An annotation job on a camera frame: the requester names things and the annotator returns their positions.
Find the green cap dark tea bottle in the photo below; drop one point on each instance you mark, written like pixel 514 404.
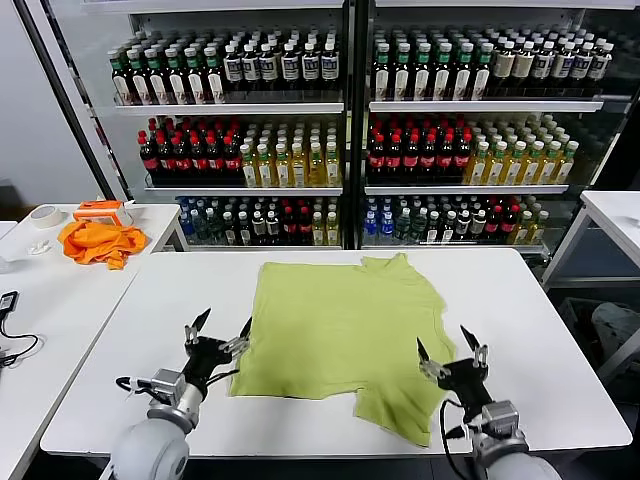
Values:
pixel 158 82
pixel 177 82
pixel 422 75
pixel 382 75
pixel 463 75
pixel 443 75
pixel 140 82
pixel 482 75
pixel 196 82
pixel 121 82
pixel 215 82
pixel 402 75

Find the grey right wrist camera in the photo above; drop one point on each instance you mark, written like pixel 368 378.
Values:
pixel 502 417

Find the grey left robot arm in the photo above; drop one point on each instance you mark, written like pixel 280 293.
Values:
pixel 150 450

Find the green cap yellow tea bottle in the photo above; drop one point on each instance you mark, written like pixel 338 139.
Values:
pixel 478 170
pixel 496 170
pixel 282 172
pixel 531 170
pixel 566 169
pixel 333 170
pixel 548 170
pixel 249 172
pixel 299 172
pixel 514 170
pixel 265 172
pixel 316 172

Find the white side table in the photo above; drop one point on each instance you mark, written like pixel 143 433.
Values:
pixel 75 300
pixel 615 210

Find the small white crumpled object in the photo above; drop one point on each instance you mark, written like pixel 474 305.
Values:
pixel 37 247

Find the small blue water bottle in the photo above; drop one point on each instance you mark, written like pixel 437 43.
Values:
pixel 386 227
pixel 185 226
pixel 370 227

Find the small yellow tea bottle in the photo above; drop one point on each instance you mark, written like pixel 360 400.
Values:
pixel 523 229
pixel 331 231
pixel 538 229
pixel 317 231

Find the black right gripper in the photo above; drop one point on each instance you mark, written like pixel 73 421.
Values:
pixel 465 382

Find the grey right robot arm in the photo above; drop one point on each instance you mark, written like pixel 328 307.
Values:
pixel 515 460

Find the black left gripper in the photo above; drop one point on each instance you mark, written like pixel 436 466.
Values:
pixel 205 357

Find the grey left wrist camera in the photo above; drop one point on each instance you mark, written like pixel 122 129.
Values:
pixel 167 385

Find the beige masking tape roll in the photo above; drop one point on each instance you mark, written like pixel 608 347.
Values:
pixel 36 220

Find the white cap beige label bottle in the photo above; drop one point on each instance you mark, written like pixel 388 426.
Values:
pixel 524 65
pixel 505 65

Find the light green t-shirt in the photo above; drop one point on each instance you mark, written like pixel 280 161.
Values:
pixel 340 330

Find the white shelf board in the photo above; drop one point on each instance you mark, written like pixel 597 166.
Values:
pixel 240 191
pixel 450 247
pixel 465 189
pixel 225 109
pixel 485 106
pixel 260 246

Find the small red cap cola bottle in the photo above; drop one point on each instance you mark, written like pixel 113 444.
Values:
pixel 290 227
pixel 304 227
pixel 509 222
pixel 494 222

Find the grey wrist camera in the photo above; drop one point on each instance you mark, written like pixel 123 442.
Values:
pixel 167 385
pixel 502 417

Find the small white cap dark bottle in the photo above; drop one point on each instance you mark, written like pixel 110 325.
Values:
pixel 463 225
pixel 433 230
pixel 272 229
pixel 243 230
pixel 228 230
pixel 478 225
pixel 448 230
pixel 258 229

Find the crumpled orange cloth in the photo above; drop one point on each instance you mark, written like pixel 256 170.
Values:
pixel 100 242

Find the small clear water bottle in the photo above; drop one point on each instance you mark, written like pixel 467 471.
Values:
pixel 214 229
pixel 419 229
pixel 402 229
pixel 199 227

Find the glass cabinet door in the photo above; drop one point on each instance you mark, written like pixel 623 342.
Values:
pixel 615 140
pixel 74 100

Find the white cap blue label bottle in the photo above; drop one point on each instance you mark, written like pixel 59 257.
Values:
pixel 329 65
pixel 544 65
pixel 269 67
pixel 563 65
pixel 290 66
pixel 251 67
pixel 601 66
pixel 233 67
pixel 582 65
pixel 310 66

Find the orange and white box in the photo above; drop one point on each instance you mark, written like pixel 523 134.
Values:
pixel 100 212

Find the black power adapter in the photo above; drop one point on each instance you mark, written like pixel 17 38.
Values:
pixel 8 301

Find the grey plastic bag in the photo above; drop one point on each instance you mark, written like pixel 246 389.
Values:
pixel 617 325

